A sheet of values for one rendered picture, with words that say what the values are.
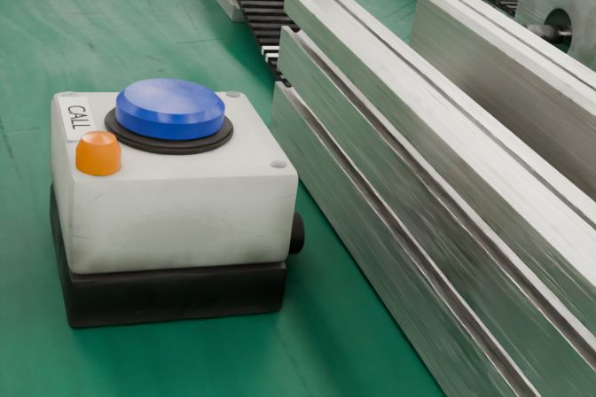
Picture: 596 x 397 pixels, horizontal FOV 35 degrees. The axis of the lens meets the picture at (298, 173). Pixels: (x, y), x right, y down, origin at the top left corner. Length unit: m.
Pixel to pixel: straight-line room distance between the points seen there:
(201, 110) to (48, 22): 0.33
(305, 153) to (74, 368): 0.17
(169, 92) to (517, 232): 0.14
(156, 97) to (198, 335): 0.09
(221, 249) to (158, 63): 0.28
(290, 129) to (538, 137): 0.13
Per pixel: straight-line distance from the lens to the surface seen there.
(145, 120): 0.34
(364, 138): 0.39
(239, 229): 0.34
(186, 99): 0.35
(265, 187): 0.33
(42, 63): 0.59
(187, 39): 0.65
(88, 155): 0.32
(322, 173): 0.43
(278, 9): 0.65
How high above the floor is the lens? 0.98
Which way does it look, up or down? 26 degrees down
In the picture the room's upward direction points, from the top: 8 degrees clockwise
